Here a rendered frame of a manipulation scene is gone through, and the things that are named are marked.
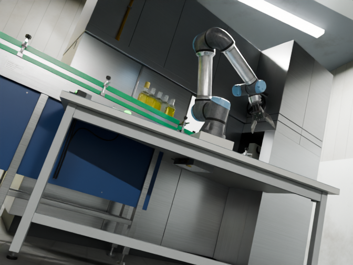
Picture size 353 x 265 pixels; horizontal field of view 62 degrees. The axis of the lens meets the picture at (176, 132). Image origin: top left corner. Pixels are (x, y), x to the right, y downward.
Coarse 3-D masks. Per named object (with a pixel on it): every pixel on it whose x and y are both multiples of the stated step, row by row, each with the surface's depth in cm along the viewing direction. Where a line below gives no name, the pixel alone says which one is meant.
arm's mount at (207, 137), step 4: (196, 132) 160; (200, 132) 154; (204, 132) 154; (196, 136) 158; (200, 136) 153; (204, 136) 154; (208, 136) 154; (212, 136) 155; (216, 136) 156; (208, 140) 154; (212, 140) 154; (216, 140) 155; (220, 140) 156; (224, 140) 156; (228, 140) 157; (216, 144) 155; (220, 144) 155; (224, 144) 156; (228, 144) 157; (232, 144) 157; (228, 148) 156; (232, 148) 157
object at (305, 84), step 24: (288, 48) 272; (264, 72) 286; (288, 72) 264; (312, 72) 285; (264, 96) 274; (288, 96) 261; (312, 96) 282; (264, 120) 262; (288, 120) 259; (312, 120) 280; (312, 144) 277
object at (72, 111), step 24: (96, 120) 143; (168, 144) 151; (48, 168) 133; (240, 168) 159; (312, 192) 169; (24, 216) 127; (48, 216) 130; (24, 240) 128; (120, 240) 136; (312, 240) 165; (216, 264) 146; (312, 264) 160
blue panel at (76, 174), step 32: (0, 96) 145; (32, 96) 153; (0, 128) 145; (96, 128) 172; (0, 160) 144; (32, 160) 152; (64, 160) 160; (96, 160) 170; (128, 160) 182; (160, 160) 194; (96, 192) 169; (128, 192) 180
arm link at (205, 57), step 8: (200, 40) 174; (200, 48) 175; (208, 48) 174; (200, 56) 176; (208, 56) 175; (200, 64) 176; (208, 64) 175; (200, 72) 176; (208, 72) 175; (200, 80) 176; (208, 80) 175; (200, 88) 175; (208, 88) 175; (200, 96) 175; (208, 96) 174; (200, 104) 173; (192, 112) 178; (200, 112) 172; (200, 120) 177
